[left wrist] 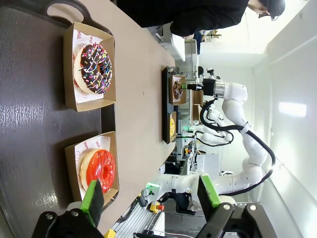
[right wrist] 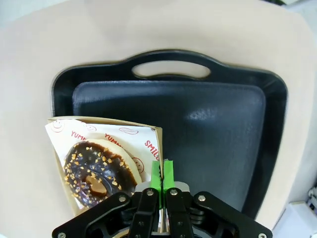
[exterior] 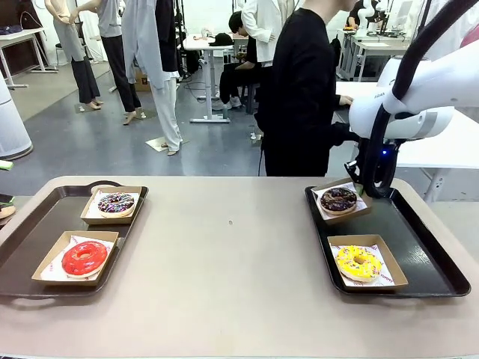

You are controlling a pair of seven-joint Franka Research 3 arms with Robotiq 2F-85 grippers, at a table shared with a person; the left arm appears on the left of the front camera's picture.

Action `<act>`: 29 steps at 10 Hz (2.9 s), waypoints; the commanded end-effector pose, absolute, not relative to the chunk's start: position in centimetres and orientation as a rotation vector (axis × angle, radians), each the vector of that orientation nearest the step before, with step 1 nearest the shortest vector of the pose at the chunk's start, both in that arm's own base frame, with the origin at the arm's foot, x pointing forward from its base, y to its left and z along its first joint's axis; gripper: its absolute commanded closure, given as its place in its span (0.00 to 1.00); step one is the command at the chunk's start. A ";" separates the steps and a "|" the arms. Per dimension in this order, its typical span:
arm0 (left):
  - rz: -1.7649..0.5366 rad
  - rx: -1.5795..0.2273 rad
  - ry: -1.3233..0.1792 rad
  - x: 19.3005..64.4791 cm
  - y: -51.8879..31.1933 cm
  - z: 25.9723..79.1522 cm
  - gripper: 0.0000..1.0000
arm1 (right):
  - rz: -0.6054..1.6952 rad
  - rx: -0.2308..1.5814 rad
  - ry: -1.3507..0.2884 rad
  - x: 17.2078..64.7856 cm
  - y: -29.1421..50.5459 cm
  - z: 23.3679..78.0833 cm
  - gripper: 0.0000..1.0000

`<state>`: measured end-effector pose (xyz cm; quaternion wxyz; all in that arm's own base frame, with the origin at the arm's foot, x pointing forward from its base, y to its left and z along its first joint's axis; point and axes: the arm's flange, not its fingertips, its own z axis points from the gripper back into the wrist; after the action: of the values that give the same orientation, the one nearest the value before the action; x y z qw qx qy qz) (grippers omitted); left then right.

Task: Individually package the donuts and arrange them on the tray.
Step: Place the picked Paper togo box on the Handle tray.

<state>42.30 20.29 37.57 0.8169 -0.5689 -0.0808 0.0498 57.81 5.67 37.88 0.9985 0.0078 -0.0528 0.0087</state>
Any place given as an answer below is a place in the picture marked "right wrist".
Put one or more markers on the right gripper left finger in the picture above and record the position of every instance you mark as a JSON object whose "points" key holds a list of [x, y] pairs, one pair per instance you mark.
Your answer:
{"points": [[156, 178]]}

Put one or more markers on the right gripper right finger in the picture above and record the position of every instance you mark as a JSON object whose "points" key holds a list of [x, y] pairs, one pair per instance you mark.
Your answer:
{"points": [[169, 178]]}

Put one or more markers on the kraft paper box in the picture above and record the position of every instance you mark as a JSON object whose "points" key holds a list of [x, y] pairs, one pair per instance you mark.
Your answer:
{"points": [[159, 141]]}

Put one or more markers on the chocolate nut donut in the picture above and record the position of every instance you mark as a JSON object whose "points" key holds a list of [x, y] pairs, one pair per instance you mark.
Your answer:
{"points": [[99, 163]]}

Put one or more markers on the white printed paper liner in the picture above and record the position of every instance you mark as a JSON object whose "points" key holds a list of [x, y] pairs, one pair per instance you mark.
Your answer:
{"points": [[111, 131]]}

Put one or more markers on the black plastic tray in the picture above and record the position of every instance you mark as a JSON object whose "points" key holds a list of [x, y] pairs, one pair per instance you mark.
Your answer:
{"points": [[198, 111]]}

